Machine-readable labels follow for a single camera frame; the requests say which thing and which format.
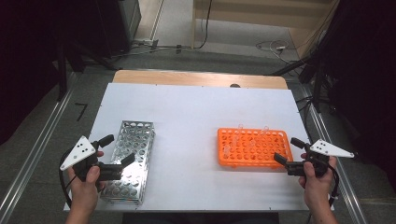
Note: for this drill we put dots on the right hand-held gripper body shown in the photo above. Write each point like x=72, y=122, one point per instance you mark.
x=330, y=149

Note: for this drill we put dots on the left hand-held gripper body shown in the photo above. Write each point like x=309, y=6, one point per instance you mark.
x=81, y=150

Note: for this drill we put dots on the silver metal test tube rack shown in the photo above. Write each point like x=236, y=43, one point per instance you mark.
x=134, y=161

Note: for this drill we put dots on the orange plastic test tube rack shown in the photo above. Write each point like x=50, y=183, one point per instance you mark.
x=255, y=152

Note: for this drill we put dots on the clear glass test tube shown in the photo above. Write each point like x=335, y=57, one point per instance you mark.
x=240, y=127
x=234, y=140
x=264, y=129
x=226, y=151

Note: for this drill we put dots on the person's right hand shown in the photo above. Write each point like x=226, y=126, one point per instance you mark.
x=317, y=189

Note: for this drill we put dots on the person's left hand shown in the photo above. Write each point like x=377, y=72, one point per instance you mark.
x=83, y=193

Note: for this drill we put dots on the black metal stand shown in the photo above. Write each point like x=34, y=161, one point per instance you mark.
x=62, y=68
x=317, y=84

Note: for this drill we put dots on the white table board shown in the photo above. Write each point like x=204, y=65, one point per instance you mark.
x=193, y=118

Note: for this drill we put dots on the dark curtain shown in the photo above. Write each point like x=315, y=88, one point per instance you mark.
x=367, y=77
x=21, y=62

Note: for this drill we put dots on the dark cabinet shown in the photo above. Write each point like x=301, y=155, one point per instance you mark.
x=129, y=21

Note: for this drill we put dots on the beige wooden furniture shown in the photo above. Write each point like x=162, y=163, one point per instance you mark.
x=249, y=14

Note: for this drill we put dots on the aluminium floor rail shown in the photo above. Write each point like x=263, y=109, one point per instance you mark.
x=330, y=146
x=34, y=146

